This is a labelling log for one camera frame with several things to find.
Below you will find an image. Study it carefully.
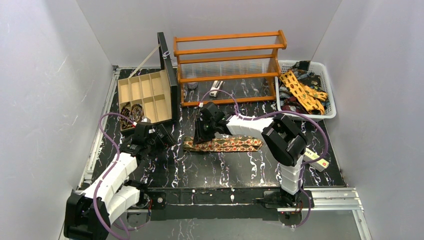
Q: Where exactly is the colourful floral patterned tie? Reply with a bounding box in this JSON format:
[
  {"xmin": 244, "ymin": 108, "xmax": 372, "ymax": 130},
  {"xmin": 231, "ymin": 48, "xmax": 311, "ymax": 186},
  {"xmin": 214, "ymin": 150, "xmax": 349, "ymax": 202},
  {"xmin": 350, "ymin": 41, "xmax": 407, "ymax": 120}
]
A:
[{"xmin": 183, "ymin": 136, "xmax": 263, "ymax": 153}]

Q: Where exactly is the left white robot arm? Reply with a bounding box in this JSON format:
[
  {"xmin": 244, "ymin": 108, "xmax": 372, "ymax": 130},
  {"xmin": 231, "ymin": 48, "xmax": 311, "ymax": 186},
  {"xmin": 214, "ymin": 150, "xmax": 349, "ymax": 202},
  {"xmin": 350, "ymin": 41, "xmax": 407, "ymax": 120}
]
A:
[{"xmin": 63, "ymin": 121, "xmax": 176, "ymax": 240}]

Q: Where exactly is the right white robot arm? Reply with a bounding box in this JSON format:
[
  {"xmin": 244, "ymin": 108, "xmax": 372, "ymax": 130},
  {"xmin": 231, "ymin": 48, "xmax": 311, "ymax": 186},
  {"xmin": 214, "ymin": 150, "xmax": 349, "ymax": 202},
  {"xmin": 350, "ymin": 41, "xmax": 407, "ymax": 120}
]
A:
[{"xmin": 193, "ymin": 102, "xmax": 307, "ymax": 207}]

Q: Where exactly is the white stapler-like object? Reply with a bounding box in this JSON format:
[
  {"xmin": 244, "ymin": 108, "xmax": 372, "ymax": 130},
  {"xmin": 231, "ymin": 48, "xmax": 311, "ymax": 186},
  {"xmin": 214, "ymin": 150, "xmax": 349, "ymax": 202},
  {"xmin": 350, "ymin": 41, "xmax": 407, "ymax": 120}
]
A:
[{"xmin": 209, "ymin": 80, "xmax": 223, "ymax": 98}]

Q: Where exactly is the rolled dark patterned tie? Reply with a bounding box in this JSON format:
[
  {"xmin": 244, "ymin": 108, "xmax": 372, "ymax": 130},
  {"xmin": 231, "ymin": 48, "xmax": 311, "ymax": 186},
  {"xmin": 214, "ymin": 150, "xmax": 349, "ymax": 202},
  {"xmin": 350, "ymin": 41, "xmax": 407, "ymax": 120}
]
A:
[{"xmin": 119, "ymin": 102, "xmax": 132, "ymax": 130}]

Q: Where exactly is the rolled brown patterned tie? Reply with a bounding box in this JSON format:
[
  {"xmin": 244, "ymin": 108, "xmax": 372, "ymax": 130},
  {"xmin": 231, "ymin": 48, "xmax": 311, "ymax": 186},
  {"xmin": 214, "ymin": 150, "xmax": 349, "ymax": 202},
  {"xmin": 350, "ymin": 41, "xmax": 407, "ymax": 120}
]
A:
[{"xmin": 130, "ymin": 103, "xmax": 145, "ymax": 123}]

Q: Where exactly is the grey round object on shelf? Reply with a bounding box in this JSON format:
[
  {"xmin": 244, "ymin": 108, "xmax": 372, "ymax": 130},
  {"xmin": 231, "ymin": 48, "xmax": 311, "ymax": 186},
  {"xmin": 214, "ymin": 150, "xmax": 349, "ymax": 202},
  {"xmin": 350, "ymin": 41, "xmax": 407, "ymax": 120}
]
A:
[{"xmin": 186, "ymin": 82, "xmax": 198, "ymax": 91}]

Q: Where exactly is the black compartment tie box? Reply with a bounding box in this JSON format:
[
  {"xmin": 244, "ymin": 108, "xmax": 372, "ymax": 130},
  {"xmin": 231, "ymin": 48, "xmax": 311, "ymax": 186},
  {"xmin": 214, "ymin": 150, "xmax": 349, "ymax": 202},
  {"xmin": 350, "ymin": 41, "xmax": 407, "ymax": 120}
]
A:
[{"xmin": 117, "ymin": 32, "xmax": 180, "ymax": 124}]

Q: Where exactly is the orange wooden shelf rack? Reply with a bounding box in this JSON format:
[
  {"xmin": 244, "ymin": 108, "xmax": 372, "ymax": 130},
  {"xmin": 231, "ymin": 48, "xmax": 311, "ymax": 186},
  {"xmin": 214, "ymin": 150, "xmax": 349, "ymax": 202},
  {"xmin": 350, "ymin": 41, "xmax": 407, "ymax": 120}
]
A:
[{"xmin": 173, "ymin": 29, "xmax": 288, "ymax": 107}]

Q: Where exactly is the dark red tie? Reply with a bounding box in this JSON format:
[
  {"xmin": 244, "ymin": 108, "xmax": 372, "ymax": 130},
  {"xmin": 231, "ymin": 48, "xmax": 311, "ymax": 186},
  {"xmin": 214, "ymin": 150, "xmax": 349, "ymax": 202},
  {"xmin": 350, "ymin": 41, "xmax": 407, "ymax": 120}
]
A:
[{"xmin": 280, "ymin": 96, "xmax": 309, "ymax": 114}]

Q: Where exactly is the white plastic basket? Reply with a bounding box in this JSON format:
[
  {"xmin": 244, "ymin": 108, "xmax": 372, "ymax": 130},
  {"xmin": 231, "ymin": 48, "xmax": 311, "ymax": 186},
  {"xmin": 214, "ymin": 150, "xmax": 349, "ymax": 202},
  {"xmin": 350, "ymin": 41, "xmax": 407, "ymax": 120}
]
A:
[{"xmin": 274, "ymin": 60, "xmax": 337, "ymax": 122}]

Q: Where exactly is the yellow patterned tie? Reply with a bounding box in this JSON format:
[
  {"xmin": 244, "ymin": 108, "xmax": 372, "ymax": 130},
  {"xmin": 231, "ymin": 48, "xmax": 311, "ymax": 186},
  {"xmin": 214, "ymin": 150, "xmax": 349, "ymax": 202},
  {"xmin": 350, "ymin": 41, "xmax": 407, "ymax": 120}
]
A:
[{"xmin": 279, "ymin": 70, "xmax": 328, "ymax": 115}]

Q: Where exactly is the small white cardboard box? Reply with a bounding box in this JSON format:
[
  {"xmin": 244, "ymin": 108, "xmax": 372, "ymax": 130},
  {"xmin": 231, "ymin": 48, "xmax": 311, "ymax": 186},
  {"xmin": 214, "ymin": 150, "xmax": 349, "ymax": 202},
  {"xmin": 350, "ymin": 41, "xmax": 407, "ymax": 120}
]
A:
[{"xmin": 303, "ymin": 147, "xmax": 330, "ymax": 172}]

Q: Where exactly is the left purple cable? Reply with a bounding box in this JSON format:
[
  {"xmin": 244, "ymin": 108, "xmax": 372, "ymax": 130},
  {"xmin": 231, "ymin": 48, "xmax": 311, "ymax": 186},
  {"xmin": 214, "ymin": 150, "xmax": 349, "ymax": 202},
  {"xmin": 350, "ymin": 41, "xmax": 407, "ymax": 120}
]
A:
[{"xmin": 92, "ymin": 112, "xmax": 143, "ymax": 240}]

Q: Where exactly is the purple cable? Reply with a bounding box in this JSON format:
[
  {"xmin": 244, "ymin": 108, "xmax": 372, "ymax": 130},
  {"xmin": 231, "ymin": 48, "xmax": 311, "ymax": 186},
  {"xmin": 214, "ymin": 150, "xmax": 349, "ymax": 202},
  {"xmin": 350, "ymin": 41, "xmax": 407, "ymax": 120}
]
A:
[
  {"xmin": 198, "ymin": 89, "xmax": 329, "ymax": 229},
  {"xmin": 92, "ymin": 112, "xmax": 143, "ymax": 240}
]

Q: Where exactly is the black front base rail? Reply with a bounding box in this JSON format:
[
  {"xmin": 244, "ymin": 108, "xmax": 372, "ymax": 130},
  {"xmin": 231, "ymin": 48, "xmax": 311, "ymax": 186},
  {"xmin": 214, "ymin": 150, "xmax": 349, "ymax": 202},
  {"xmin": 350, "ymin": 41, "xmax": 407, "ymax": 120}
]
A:
[{"xmin": 146, "ymin": 187, "xmax": 315, "ymax": 224}]

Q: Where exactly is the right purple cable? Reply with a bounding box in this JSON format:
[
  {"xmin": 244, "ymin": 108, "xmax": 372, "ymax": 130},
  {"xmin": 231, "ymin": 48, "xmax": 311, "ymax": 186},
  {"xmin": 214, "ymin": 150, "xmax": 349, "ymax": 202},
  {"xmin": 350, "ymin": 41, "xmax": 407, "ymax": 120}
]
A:
[{"xmin": 198, "ymin": 89, "xmax": 329, "ymax": 229}]

